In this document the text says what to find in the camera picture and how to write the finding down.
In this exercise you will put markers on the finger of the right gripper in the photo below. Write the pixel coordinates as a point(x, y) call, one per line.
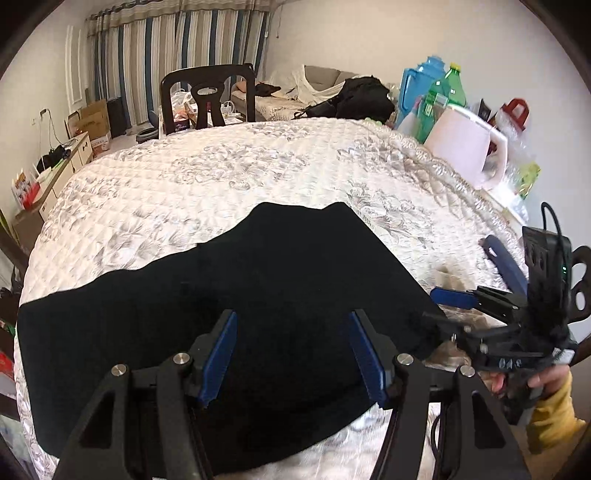
point(493, 302)
point(506, 348)

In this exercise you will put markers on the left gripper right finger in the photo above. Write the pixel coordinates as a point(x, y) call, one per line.
point(454, 409)

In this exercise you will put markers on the blue plastic jug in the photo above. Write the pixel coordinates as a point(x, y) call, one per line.
point(416, 82)

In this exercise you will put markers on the striped blue beige curtain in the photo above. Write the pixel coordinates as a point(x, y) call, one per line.
point(134, 44)

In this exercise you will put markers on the black bag on sofa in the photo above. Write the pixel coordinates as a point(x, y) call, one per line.
point(359, 99)

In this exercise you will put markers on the red white product box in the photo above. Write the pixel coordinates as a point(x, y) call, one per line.
point(25, 190)

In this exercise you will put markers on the person's right hand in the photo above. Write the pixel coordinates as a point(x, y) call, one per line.
point(550, 380)

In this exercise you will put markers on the green plastic bottle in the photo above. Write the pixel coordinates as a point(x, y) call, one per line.
point(443, 92)

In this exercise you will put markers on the red handled clear bag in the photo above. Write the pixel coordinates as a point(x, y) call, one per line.
point(511, 119)

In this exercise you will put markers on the white quilted bedspread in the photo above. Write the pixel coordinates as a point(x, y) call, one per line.
point(162, 197)

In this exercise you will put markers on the black pants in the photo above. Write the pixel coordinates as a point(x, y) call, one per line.
point(292, 275)

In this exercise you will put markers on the white low tv cabinet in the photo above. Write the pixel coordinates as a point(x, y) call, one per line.
point(28, 224)

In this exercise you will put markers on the yellow right sleeve forearm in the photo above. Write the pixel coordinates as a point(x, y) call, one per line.
point(553, 420)

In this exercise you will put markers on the white electric kettle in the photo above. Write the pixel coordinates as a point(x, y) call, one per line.
point(462, 139)

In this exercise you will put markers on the beige sofa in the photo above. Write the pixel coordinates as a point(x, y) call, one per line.
point(304, 87)

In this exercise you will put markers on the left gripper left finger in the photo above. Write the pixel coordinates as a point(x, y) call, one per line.
point(106, 443)

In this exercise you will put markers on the cardboard box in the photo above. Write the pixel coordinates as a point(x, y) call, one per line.
point(92, 119)

